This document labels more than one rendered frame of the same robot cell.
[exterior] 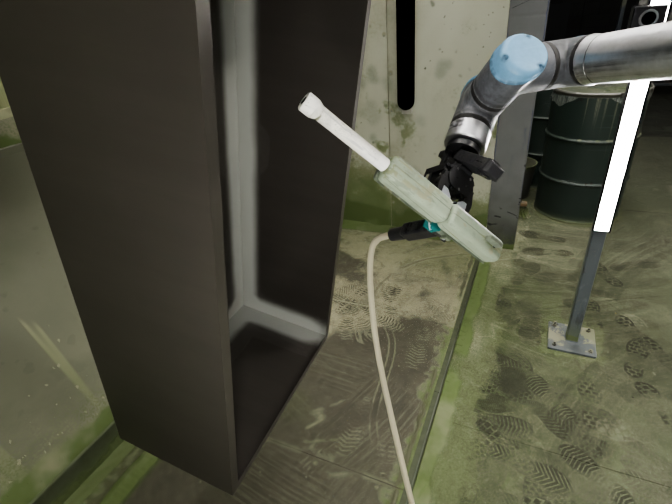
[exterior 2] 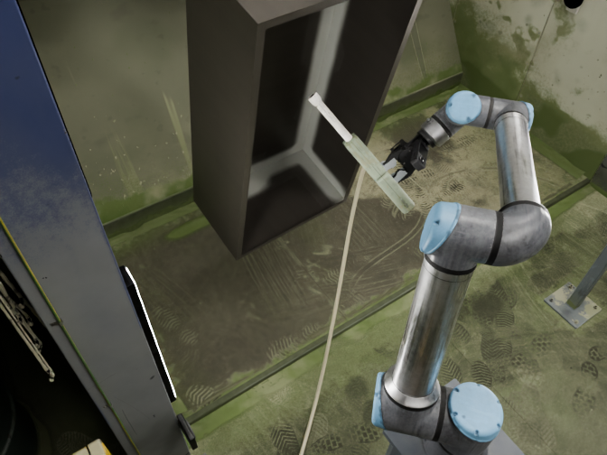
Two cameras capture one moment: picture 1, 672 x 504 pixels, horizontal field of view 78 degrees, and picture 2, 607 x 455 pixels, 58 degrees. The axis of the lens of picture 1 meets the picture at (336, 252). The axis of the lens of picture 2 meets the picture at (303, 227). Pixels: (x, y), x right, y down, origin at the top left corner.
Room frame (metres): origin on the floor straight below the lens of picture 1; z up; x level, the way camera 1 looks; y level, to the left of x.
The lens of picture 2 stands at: (-0.52, -0.57, 2.31)
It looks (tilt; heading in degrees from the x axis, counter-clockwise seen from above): 49 degrees down; 27
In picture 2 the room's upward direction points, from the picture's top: 2 degrees clockwise
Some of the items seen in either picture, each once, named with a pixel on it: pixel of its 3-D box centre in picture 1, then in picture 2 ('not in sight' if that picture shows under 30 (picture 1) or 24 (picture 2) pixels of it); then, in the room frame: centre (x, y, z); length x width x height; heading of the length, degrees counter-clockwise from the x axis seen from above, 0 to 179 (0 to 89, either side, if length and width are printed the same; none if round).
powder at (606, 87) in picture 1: (600, 88); not in sight; (2.81, -1.83, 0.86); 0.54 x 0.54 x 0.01
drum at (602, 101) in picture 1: (587, 151); not in sight; (2.80, -1.83, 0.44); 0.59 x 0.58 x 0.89; 167
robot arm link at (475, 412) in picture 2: not in sight; (466, 418); (0.23, -0.71, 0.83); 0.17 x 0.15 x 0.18; 105
